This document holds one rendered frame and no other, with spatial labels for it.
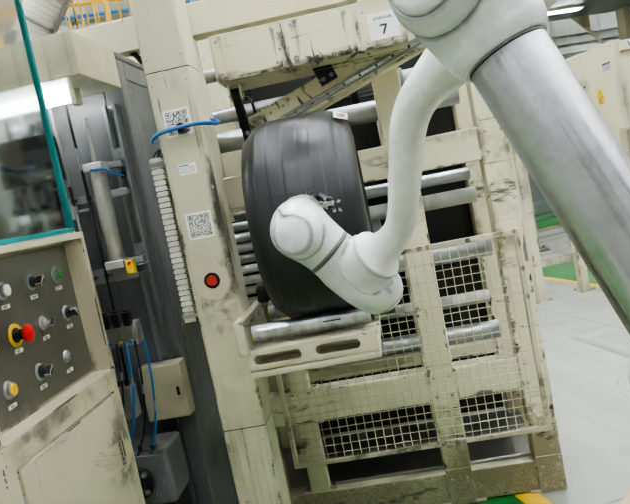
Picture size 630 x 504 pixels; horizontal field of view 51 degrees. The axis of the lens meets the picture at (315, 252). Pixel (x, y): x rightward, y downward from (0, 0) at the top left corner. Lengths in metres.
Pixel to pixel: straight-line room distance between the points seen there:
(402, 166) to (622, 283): 0.46
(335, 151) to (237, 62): 0.60
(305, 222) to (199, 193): 0.74
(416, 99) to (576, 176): 0.37
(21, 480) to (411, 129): 0.98
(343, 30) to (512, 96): 1.37
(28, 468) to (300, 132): 0.99
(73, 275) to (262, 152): 0.59
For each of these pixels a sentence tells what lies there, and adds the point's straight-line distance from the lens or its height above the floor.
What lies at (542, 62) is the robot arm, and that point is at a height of 1.35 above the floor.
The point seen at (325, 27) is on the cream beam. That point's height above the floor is 1.73.
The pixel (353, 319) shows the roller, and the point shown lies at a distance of 1.79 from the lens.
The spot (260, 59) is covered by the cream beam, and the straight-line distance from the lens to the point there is 2.15.
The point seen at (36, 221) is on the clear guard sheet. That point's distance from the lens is 1.70.
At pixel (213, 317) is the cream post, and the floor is 0.96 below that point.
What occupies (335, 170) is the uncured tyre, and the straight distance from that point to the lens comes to 1.65.
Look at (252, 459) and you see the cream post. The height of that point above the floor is 0.52.
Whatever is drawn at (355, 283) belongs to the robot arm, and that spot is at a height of 1.07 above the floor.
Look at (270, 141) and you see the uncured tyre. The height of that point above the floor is 1.40.
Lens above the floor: 1.26
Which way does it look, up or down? 5 degrees down
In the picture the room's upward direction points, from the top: 11 degrees counter-clockwise
